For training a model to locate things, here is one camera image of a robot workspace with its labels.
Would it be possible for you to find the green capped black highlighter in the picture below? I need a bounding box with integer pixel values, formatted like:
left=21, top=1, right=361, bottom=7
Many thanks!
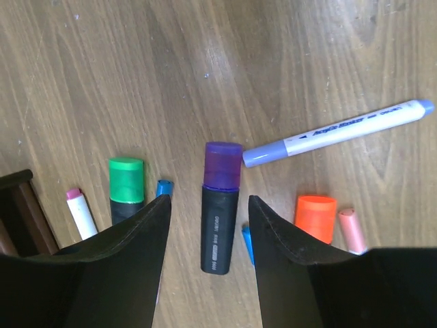
left=108, top=157, right=145, bottom=226

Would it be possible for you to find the purple capped black highlighter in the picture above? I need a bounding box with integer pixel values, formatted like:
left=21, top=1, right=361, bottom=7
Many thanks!
left=200, top=141, right=243, bottom=275

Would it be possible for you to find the dark blue capped white marker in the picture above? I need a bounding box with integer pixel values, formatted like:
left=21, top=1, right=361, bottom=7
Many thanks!
left=156, top=179, right=174, bottom=197

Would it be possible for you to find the salmon capped white marker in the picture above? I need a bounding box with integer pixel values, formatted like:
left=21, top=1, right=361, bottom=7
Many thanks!
left=338, top=208, right=367, bottom=255

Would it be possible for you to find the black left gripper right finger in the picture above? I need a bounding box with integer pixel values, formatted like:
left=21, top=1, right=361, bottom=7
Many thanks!
left=249, top=195, right=436, bottom=327

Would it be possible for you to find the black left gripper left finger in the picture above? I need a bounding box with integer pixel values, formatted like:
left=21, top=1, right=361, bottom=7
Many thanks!
left=1, top=195, right=171, bottom=327

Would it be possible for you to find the orange capped black highlighter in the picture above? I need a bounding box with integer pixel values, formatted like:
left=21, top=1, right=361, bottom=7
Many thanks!
left=294, top=195, right=337, bottom=244

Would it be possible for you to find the brown wooden desk organizer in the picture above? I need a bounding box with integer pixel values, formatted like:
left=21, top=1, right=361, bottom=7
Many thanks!
left=1, top=169, right=60, bottom=257

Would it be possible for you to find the lavender capped white marker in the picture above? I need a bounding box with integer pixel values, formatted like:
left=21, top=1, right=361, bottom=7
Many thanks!
left=242, top=100, right=435, bottom=167

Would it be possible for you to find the pink capped white marker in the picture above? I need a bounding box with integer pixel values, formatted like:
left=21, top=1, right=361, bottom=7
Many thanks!
left=66, top=188, right=98, bottom=240

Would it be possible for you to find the light blue capped white marker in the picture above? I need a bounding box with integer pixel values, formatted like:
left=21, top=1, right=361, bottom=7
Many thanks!
left=242, top=224, right=255, bottom=265

